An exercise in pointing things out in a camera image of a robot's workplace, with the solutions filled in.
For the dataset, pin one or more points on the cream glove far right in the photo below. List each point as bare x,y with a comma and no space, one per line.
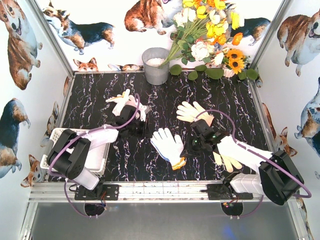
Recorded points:
189,113

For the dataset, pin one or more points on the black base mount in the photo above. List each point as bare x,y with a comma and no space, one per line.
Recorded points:
224,190
108,192

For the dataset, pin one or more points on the white plastic storage basket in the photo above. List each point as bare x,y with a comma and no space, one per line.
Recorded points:
97,155

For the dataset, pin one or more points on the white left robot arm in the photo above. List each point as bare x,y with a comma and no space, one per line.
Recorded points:
69,153

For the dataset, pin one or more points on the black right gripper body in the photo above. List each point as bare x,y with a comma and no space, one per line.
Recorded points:
198,127

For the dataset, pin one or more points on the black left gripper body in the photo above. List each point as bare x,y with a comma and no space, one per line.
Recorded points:
136,116

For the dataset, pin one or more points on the green moss stone far left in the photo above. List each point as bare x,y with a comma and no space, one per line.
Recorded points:
175,70

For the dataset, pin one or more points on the aluminium frame post left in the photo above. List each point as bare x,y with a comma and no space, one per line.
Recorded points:
38,14

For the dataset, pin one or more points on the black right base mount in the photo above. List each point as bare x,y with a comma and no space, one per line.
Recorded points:
224,190

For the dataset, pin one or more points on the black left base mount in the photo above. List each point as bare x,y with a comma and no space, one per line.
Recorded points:
108,192

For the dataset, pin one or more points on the large green moss stone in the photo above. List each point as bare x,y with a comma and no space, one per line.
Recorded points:
214,73

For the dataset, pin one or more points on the aluminium front rail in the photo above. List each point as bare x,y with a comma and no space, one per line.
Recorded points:
132,191

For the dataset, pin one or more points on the aluminium frame post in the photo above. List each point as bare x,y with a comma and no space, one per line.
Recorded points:
38,14
276,21

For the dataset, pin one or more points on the cream glove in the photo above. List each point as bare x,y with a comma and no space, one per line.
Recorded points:
189,113
229,162

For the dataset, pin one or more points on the white sunflower pot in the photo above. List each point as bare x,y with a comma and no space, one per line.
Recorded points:
228,73

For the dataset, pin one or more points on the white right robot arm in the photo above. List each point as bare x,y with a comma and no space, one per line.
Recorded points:
252,170

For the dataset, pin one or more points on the artificial flower bouquet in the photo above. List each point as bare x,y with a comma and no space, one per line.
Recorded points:
202,28

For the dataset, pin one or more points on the aluminium frame rail right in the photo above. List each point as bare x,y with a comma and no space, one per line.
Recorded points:
265,119

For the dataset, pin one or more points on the white glove orange trim folded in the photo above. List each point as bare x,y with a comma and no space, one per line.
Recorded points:
121,101

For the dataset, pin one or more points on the aluminium frame post right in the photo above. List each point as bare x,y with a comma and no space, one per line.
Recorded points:
276,21

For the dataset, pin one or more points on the grey metal bucket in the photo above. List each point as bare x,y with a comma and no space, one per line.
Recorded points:
155,66

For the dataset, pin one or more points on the sunflower bunch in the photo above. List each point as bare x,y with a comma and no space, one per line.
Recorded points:
235,60

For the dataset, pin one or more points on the blue dotted white glove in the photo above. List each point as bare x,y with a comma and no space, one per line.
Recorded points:
169,147

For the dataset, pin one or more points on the green moss stone right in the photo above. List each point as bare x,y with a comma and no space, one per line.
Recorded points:
252,74

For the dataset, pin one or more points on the cream glove near right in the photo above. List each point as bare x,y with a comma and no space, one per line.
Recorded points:
229,162

